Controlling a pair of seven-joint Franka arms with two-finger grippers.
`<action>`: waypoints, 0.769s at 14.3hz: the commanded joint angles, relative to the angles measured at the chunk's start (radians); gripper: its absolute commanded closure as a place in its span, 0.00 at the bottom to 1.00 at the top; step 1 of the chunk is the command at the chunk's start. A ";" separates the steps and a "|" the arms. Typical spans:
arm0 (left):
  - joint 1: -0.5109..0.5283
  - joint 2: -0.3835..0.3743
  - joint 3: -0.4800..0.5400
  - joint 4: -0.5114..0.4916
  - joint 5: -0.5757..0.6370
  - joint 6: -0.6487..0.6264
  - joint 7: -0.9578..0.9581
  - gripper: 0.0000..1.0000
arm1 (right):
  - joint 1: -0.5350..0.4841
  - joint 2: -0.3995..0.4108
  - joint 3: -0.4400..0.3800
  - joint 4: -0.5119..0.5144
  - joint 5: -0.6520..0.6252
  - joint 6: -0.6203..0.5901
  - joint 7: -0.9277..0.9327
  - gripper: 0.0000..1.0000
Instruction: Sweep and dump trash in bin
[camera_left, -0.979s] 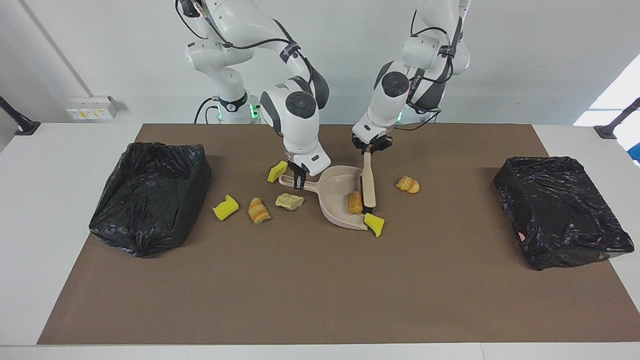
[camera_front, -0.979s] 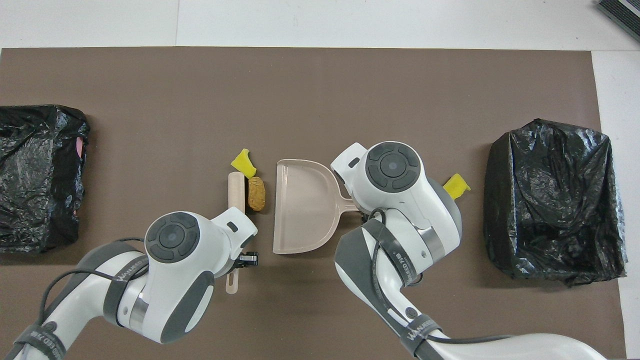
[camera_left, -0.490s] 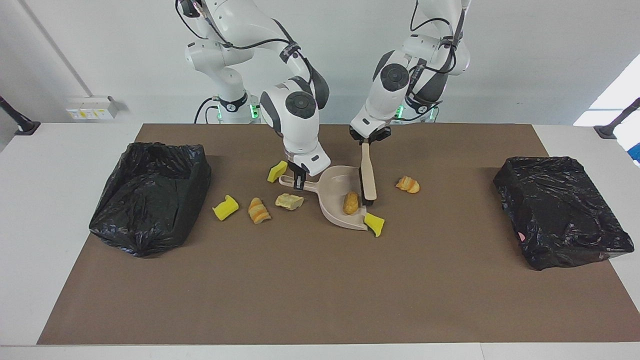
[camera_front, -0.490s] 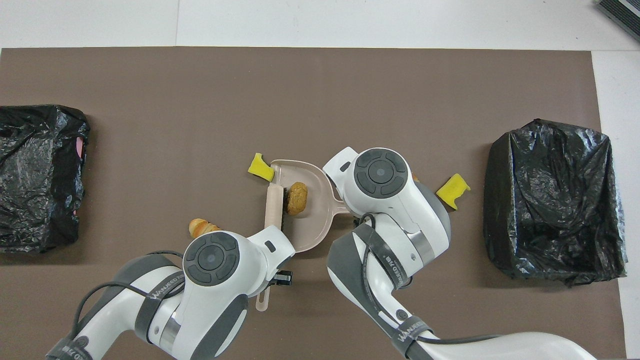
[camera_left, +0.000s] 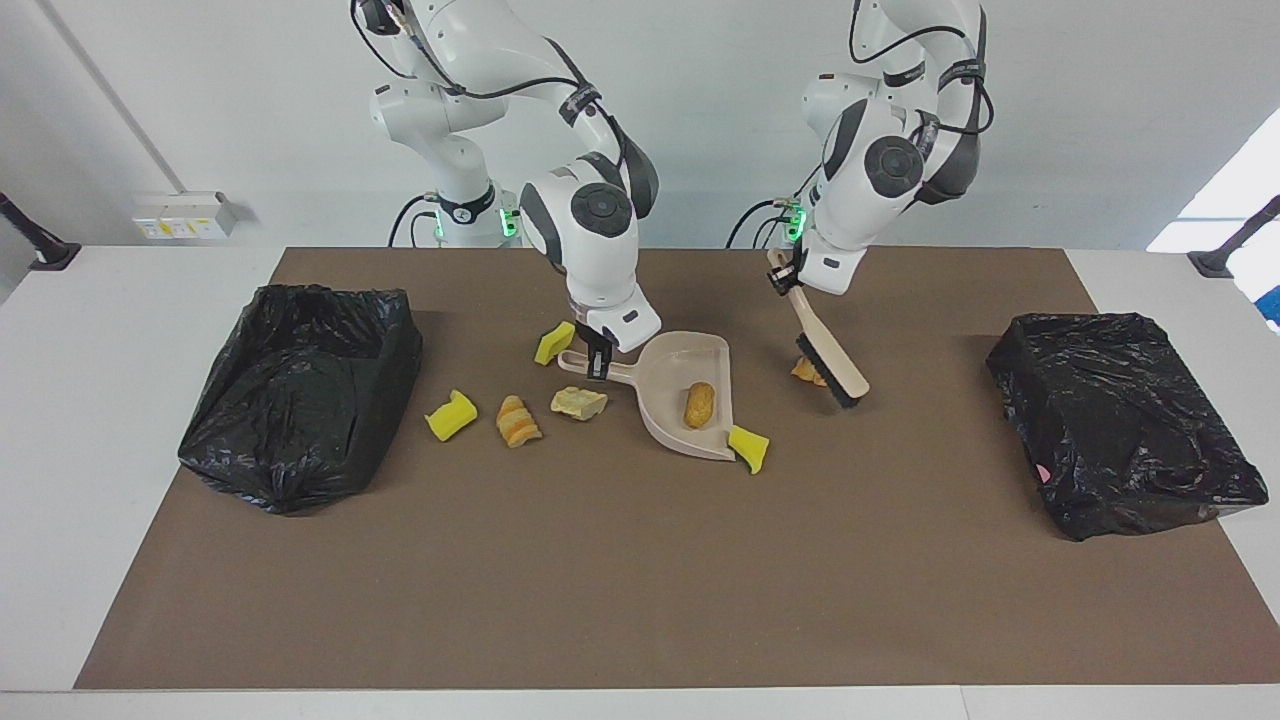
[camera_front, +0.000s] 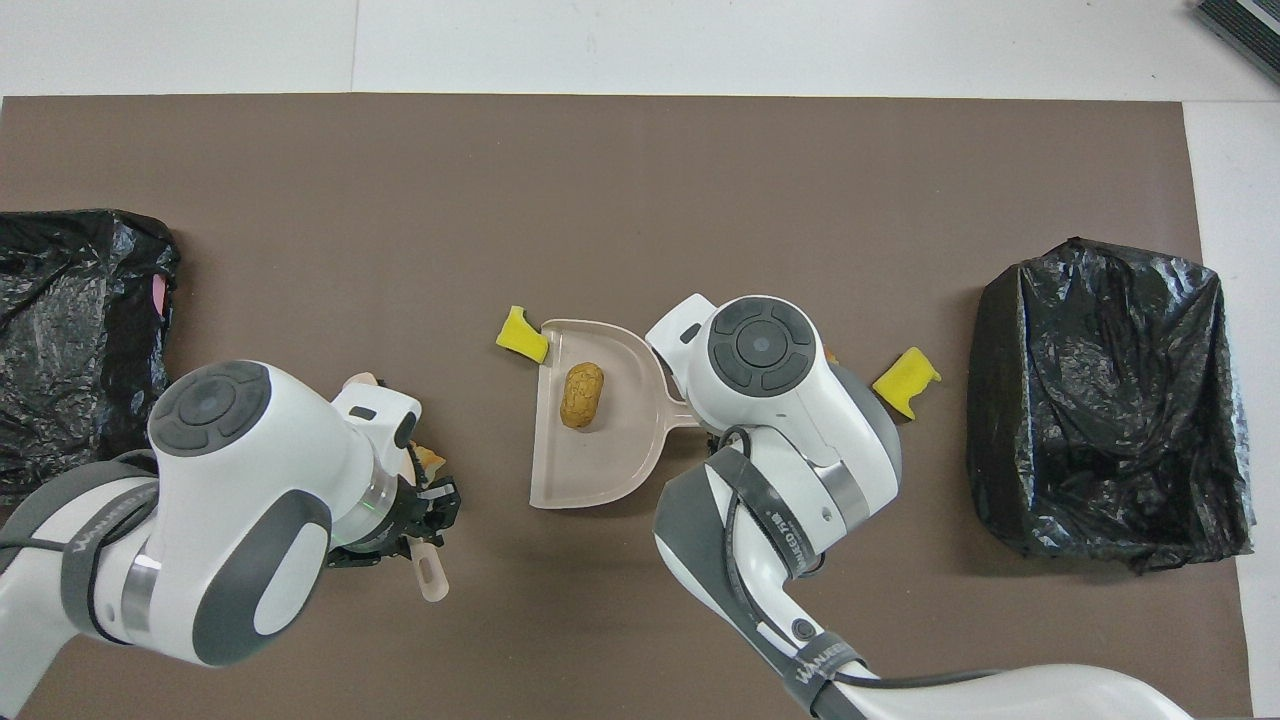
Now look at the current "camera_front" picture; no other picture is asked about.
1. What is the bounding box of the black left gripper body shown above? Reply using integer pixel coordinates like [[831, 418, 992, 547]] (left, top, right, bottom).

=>
[[325, 478, 433, 571]]

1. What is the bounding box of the beige plastic dustpan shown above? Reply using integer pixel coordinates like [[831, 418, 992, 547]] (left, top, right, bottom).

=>
[[528, 318, 701, 511]]

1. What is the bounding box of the brown toy bread roll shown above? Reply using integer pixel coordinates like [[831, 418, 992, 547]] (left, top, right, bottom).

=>
[[560, 361, 607, 430]]

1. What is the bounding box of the yellow sponge piece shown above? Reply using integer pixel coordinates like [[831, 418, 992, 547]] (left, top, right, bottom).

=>
[[872, 346, 942, 421], [497, 305, 550, 363]]

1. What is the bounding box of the black-bagged trash bin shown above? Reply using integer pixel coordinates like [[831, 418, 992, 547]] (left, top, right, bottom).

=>
[[966, 237, 1256, 573], [0, 209, 182, 504]]

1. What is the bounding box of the brown table mat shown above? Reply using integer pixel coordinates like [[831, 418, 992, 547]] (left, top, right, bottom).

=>
[[0, 95, 1254, 720]]

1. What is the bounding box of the dark grey ribbed device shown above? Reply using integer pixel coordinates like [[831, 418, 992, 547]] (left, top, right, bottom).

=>
[[1193, 0, 1280, 83]]

